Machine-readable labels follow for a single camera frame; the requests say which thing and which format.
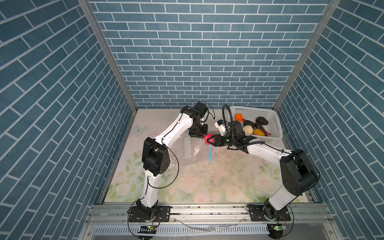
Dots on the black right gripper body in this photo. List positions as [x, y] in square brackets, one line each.
[228, 140]

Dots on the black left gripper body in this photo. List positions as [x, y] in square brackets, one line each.
[198, 130]

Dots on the pink toy fruit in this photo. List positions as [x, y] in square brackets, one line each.
[209, 139]

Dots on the cream toy bun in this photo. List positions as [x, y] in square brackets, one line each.
[249, 130]

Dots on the clear zip top bag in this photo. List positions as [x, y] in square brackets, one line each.
[191, 151]

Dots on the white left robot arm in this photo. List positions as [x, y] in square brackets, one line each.
[156, 151]

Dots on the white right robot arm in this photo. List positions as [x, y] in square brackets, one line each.
[298, 174]

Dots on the dark brown toy food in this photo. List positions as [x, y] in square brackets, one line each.
[248, 123]

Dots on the yellow toy fruit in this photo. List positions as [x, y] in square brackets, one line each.
[258, 132]

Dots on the orange toy fruit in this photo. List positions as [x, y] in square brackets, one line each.
[239, 117]

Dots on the red toy chili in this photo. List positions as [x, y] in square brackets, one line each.
[265, 130]

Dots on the white plastic basket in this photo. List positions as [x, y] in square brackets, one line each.
[274, 127]

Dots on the dark toy avocado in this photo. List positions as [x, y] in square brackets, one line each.
[262, 120]

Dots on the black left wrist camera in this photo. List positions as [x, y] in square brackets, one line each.
[201, 108]

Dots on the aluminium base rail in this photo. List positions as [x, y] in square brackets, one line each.
[308, 221]

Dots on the aluminium left corner post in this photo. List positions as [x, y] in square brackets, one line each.
[94, 24]

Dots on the aluminium corner post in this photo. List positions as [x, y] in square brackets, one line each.
[318, 30]
[94, 24]

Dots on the aluminium right corner post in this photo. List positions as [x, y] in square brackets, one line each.
[318, 30]

